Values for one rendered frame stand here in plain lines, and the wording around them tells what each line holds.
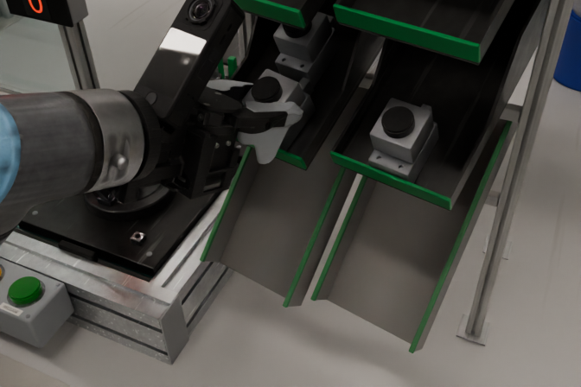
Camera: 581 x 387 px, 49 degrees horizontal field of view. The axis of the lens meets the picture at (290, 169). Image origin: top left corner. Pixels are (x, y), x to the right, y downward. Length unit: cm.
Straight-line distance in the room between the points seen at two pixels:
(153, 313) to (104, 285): 9
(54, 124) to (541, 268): 80
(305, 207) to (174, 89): 33
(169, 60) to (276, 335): 51
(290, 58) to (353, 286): 28
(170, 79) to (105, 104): 7
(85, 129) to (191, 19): 14
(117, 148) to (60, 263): 49
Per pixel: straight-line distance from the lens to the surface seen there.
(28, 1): 106
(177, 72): 51
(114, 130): 46
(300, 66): 69
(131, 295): 87
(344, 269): 79
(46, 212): 100
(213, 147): 55
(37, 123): 43
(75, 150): 44
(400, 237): 77
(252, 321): 94
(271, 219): 81
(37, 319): 90
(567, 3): 63
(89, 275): 92
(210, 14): 52
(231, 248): 83
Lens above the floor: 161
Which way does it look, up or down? 40 degrees down
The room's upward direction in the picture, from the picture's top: 2 degrees counter-clockwise
